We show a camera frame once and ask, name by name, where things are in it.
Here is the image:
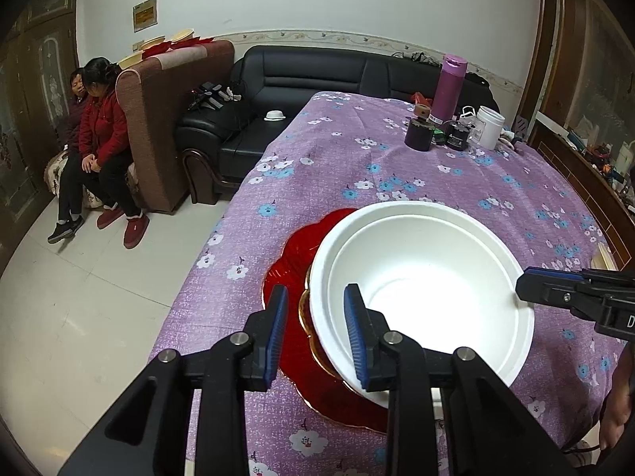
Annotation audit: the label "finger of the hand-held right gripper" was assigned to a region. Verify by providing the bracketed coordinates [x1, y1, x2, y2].
[523, 267, 586, 279]
[515, 278, 596, 317]

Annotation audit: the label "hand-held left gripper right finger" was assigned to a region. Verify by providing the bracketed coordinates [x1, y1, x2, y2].
[344, 282, 561, 476]

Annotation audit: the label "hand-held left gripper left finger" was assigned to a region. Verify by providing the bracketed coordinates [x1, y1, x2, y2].
[57, 285, 289, 476]

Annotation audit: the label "red plate gold lettering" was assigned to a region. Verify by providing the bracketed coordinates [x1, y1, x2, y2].
[261, 207, 394, 434]

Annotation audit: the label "person's right forearm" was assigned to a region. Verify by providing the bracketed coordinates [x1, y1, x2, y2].
[598, 341, 635, 457]

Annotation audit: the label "stack of red plates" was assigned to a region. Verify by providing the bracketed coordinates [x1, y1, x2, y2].
[141, 35, 215, 59]

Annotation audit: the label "white plastic jar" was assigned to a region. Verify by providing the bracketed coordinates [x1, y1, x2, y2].
[473, 105, 506, 151]

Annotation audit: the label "purple floral tablecloth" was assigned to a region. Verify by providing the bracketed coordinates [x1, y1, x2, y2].
[148, 90, 627, 476]

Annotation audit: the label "black round labelled device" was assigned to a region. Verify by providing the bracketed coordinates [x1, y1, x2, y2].
[445, 124, 470, 151]

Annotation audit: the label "wooden cabinet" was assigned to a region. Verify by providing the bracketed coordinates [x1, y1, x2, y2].
[527, 0, 635, 261]

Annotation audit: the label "black cylinder container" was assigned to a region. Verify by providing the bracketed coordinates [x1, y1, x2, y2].
[404, 117, 438, 152]

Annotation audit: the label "purple thermos bottle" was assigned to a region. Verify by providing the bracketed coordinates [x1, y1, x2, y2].
[431, 53, 468, 125]

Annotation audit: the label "brown fabric armchair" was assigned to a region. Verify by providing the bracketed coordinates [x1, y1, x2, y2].
[115, 40, 235, 215]

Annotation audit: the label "remote controls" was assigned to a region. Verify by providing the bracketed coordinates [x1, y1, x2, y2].
[187, 81, 244, 113]

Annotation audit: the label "black leather sofa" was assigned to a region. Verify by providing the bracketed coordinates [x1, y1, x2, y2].
[175, 44, 500, 205]

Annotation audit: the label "wooden door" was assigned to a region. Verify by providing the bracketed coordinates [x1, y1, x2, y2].
[0, 0, 81, 271]

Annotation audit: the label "small gold wall plaque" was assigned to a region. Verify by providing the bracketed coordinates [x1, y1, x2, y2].
[132, 0, 159, 33]

